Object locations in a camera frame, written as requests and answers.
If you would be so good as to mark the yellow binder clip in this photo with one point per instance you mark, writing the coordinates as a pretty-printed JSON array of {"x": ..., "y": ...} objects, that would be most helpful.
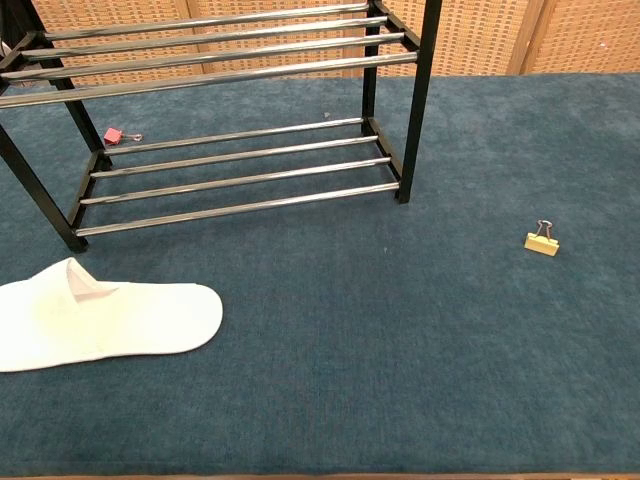
[{"x": 540, "y": 245}]

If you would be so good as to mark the blue carpet table cover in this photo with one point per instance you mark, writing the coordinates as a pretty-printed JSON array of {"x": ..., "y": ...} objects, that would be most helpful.
[{"x": 350, "y": 325}]

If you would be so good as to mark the woven bamboo folding screen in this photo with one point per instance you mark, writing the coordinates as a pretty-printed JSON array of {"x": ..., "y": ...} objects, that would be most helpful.
[{"x": 480, "y": 35}]

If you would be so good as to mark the pink binder clip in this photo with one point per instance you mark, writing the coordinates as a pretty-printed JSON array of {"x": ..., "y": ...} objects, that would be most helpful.
[{"x": 113, "y": 135}]

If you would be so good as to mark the black chrome-bar shoe rack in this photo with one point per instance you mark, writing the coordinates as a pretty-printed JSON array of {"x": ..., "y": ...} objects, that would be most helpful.
[{"x": 424, "y": 75}]

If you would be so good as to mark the white slipper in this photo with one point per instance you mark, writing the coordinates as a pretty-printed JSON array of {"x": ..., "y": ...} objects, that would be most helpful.
[{"x": 125, "y": 320}]

